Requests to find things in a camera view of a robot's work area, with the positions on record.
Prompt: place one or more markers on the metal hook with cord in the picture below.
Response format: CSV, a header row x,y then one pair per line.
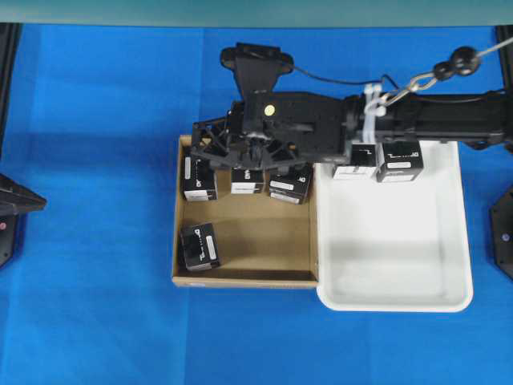
x,y
464,61

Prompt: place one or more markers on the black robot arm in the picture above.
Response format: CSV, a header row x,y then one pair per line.
x,y
478,121

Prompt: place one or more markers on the brown cardboard box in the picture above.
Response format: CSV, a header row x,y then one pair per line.
x,y
263,242

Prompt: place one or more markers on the black box top middle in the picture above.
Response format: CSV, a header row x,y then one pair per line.
x,y
245,181

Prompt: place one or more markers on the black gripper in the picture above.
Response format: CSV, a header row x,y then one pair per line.
x,y
278,130

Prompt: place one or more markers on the black box in tray far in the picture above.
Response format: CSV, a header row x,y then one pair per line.
x,y
362,165

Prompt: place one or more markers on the white zip tie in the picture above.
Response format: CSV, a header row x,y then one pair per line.
x,y
374,108

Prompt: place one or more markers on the black base left edge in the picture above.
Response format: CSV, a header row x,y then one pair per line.
x,y
16,200

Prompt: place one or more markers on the white plastic tray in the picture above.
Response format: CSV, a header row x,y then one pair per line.
x,y
400,246

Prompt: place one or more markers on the black box in tray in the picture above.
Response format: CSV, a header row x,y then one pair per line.
x,y
399,162
362,165

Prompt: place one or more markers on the black box bottom left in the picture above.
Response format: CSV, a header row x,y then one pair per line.
x,y
200,249

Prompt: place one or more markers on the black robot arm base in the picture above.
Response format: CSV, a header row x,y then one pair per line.
x,y
501,232

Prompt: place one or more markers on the black box top left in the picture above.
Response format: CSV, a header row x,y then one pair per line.
x,y
199,180

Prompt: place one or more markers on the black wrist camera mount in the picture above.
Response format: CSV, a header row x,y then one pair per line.
x,y
256,68

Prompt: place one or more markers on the black box top right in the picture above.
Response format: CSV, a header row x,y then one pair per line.
x,y
292,187

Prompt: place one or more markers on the black box in tray near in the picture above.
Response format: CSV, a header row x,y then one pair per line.
x,y
399,162

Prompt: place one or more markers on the blue table mat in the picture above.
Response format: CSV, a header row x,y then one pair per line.
x,y
95,115

